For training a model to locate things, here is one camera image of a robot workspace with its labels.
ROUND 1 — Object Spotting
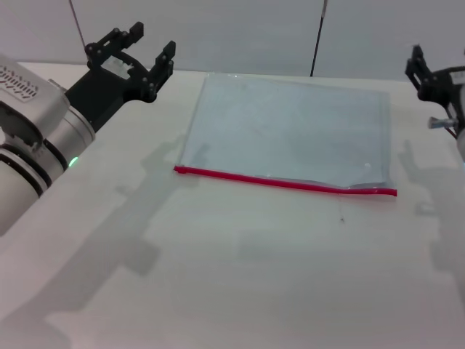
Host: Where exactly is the black wall strip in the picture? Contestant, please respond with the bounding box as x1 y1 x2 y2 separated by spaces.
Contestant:
310 0 330 78

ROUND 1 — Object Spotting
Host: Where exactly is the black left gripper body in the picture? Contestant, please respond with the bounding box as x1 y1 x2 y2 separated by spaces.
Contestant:
65 53 161 134

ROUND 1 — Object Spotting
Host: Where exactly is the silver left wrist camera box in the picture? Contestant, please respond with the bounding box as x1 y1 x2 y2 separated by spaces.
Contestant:
0 54 72 154

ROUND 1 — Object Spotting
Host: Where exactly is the clear red-zip document bag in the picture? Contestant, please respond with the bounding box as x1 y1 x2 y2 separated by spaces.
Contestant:
173 72 398 199

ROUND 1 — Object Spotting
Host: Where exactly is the silver cable connector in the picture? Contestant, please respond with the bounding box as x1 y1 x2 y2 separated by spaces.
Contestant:
427 116 457 130

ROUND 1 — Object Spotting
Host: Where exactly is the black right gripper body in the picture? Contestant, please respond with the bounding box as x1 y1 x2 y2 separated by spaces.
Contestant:
416 65 465 121

